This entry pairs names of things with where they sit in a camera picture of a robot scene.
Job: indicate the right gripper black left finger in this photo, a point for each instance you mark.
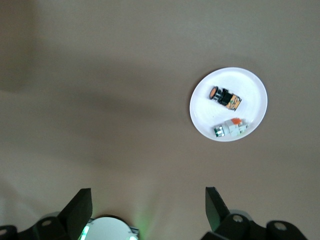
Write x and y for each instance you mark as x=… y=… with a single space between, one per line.
x=80 y=210

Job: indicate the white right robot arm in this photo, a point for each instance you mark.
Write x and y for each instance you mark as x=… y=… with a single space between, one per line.
x=107 y=230

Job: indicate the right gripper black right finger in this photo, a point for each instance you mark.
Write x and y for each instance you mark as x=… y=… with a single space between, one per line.
x=217 y=215

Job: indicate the small white orange object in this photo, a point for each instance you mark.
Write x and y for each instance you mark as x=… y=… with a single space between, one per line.
x=230 y=128

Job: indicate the brown table mat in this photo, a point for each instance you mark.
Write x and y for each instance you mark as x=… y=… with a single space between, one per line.
x=125 y=100

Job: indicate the white round plate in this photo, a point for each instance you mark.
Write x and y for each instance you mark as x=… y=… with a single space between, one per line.
x=250 y=85

